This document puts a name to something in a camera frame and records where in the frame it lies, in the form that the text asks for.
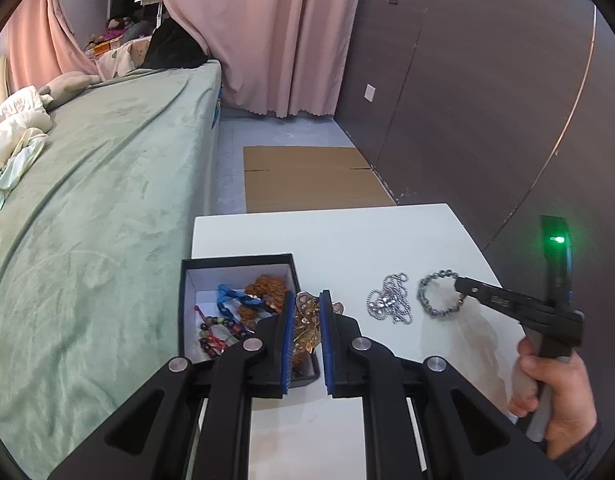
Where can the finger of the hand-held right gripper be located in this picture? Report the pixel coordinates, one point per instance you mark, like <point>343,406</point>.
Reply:
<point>502,300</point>

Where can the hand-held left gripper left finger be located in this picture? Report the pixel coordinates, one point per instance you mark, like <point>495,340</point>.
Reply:
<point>289,340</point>

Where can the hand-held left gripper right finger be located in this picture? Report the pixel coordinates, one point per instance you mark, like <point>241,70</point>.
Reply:
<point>328,340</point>

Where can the gold leaf-shaped ornament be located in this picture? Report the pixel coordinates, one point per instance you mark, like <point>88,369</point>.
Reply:
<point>307,327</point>

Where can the black jewelry box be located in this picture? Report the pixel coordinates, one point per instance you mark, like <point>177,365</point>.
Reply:
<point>203,282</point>

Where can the person's right forearm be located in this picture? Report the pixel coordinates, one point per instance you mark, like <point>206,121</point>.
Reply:
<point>582,455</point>

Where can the person's right hand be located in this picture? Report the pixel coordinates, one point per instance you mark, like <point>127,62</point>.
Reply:
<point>570,395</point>

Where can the brown cardboard sheet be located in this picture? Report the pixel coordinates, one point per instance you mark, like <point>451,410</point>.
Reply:
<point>312,180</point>

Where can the dark brown wardrobe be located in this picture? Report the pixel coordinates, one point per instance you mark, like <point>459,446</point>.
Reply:
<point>487,110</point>

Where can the green bed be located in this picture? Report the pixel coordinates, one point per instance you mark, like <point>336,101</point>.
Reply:
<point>112,210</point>

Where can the blue cartoon bed sheet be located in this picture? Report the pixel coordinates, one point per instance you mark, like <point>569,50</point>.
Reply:
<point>216,112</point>

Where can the pink curtain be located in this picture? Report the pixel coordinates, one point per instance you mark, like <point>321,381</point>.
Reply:
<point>267,35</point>
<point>42,35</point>

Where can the black garment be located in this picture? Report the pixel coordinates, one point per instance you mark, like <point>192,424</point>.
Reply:
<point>175,47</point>

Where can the light green cloth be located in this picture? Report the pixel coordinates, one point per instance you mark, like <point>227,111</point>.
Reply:
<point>12,175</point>

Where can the cream printed pillow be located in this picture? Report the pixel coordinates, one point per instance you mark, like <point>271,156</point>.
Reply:
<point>122,57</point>

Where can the grey plush pillow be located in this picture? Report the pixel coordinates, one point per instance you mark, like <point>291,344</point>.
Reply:
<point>69,87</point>

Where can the white crumpled duvet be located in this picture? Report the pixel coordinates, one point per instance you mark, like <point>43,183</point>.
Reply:
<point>17,120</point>

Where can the pile of plush toys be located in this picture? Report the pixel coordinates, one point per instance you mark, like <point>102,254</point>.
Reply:
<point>117,30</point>

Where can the white clothes rack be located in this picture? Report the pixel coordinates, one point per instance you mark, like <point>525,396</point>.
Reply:
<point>155,2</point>

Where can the white wall socket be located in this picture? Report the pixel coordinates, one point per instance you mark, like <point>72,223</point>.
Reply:
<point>370,93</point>

